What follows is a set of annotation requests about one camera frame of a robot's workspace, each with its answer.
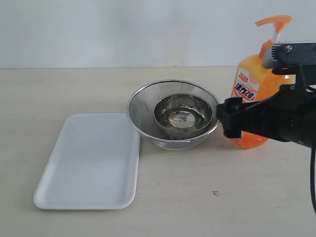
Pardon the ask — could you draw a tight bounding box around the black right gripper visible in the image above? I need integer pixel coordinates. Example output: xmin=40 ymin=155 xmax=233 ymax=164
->
xmin=216 ymin=65 xmax=316 ymax=143

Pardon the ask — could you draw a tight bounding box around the orange dish soap pump bottle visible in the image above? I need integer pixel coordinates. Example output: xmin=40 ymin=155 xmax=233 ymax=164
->
xmin=230 ymin=15 xmax=297 ymax=151

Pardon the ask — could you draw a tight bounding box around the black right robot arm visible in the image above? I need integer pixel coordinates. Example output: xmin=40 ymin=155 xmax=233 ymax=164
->
xmin=217 ymin=65 xmax=316 ymax=148

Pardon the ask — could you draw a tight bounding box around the small stainless steel bowl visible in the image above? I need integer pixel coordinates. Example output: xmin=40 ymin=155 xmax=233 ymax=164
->
xmin=154 ymin=93 xmax=214 ymax=138

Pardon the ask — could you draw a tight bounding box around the steel mesh colander bowl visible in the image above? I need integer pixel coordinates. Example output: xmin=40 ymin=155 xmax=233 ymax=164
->
xmin=126 ymin=79 xmax=219 ymax=150

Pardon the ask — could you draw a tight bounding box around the white rectangular plastic tray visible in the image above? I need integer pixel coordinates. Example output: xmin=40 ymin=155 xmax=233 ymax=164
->
xmin=33 ymin=113 xmax=140 ymax=210

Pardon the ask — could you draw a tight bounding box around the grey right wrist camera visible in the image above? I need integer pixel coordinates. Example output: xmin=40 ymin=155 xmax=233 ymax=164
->
xmin=262 ymin=41 xmax=316 ymax=69

